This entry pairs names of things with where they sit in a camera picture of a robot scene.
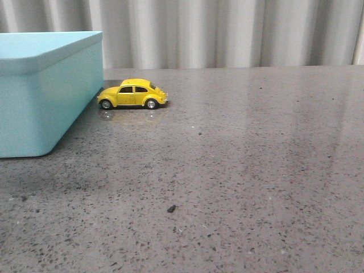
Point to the white pleated curtain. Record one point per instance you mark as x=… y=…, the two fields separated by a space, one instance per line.
x=204 y=34

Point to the small black debris chip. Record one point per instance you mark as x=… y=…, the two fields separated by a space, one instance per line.
x=171 y=209

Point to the yellow toy beetle car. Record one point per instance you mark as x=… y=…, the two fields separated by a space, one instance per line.
x=133 y=91

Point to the light blue storage box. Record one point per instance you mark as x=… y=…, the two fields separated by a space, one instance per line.
x=47 y=79

